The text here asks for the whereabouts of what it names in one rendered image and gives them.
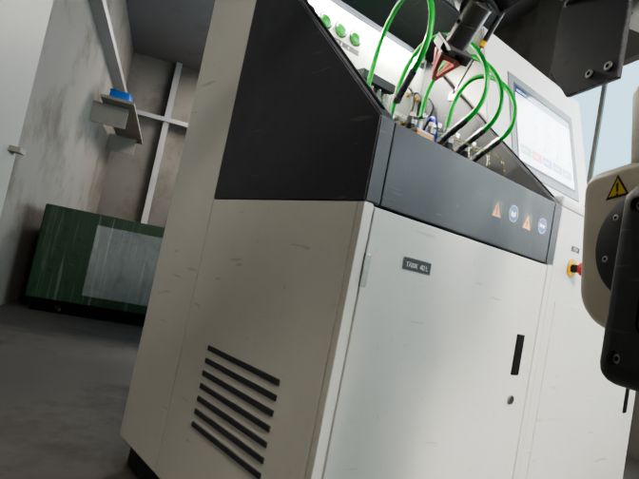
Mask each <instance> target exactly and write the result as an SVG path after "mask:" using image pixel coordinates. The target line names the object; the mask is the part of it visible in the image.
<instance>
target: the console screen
mask: <svg viewBox="0 0 639 479"><path fill-rule="evenodd" d="M507 73H508V87H509V88H510V89H511V91H512V92H513V95H514V98H515V99H516V103H517V120H516V123H515V126H514V128H513V131H512V132H511V136H512V151H513V152H514V153H515V154H516V155H517V156H518V157H519V158H520V159H521V161H522V162H523V163H524V164H525V165H527V166H528V167H529V168H530V170H531V171H532V172H533V174H534V175H535V176H536V177H537V178H538V179H539V180H540V181H542V183H544V184H546V185H547V186H549V187H551V188H553V189H554V190H556V191H558V192H560V193H562V194H564V195H566V196H567V197H569V198H571V199H573V200H575V201H578V202H579V194H578V184H577V174H576V163H575V153H574V143H573V133H572V122H571V117H570V116H568V115H567V114H566V113H564V112H563V111H562V110H560V109H559V108H558V107H556V106H555V105H553V104H552V103H551V102H549V101H548V100H547V99H545V98H544V97H543V96H541V95H540V94H539V93H537V92H536V91H535V90H533V89H532V88H531V87H529V86H528V85H526V84H525V83H524V82H522V81H521V80H520V79H518V78H517V77H516V76H514V75H513V74H512V73H510V72H509V71H507Z"/></svg>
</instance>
